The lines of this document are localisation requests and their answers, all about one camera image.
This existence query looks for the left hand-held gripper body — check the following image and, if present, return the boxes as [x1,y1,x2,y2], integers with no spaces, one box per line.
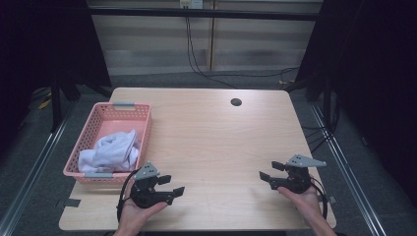
[130,160,175,209]

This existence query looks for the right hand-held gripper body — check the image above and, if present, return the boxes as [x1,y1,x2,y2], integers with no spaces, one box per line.
[268,153,328,195]

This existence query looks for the pale lavender garment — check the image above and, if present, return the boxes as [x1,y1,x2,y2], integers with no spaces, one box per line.
[78,129,142,174]

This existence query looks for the pink plastic basket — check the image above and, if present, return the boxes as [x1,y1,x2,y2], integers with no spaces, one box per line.
[62,101,152,185]

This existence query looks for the person's right hand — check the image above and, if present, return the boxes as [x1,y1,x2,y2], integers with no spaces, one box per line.
[277,185,324,227]

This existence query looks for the person's left hand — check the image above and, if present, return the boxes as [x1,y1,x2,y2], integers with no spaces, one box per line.
[117,196,169,232]

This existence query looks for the black metal stand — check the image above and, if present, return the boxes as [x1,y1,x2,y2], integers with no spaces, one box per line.
[48,74,114,133]

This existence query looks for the black curtain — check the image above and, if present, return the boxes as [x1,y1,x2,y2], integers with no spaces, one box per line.
[293,0,417,201]
[0,0,113,158]

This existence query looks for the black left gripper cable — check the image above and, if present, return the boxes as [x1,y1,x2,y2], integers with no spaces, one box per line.
[116,168,141,222]

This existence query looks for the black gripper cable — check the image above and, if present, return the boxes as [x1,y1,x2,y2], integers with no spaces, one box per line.
[116,168,141,222]
[309,176,329,220]

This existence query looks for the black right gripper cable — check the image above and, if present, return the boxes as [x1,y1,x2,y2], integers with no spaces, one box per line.
[309,176,329,220]

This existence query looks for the bundle of black floor cables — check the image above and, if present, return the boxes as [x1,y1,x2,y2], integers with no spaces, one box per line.
[300,91,341,155]

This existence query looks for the metal floor rail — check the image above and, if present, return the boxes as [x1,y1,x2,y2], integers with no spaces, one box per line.
[309,101,388,236]
[0,100,79,236]

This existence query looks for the black floor cable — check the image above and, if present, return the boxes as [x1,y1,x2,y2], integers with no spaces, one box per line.
[206,66,300,81]

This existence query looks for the black hanging wall cable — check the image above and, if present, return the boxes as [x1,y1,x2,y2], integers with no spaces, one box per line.
[184,8,238,89]

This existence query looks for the black horizontal frame bar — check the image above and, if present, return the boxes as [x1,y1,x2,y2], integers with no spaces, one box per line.
[88,7,324,23]

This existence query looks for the white wall socket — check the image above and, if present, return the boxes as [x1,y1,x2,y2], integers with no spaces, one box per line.
[179,0,205,10]

